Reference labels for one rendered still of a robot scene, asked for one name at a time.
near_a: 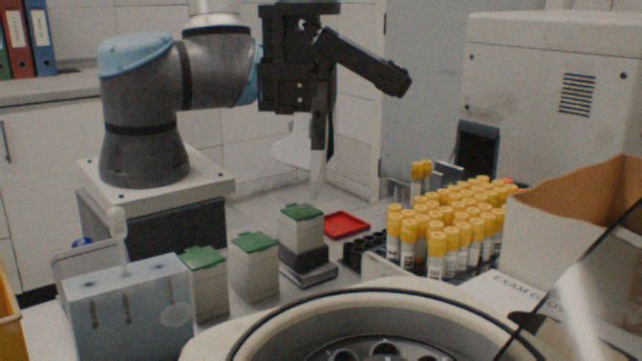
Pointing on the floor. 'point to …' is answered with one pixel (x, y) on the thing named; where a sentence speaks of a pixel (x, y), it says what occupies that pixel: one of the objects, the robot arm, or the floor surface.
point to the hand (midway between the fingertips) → (326, 178)
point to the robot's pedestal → (160, 227)
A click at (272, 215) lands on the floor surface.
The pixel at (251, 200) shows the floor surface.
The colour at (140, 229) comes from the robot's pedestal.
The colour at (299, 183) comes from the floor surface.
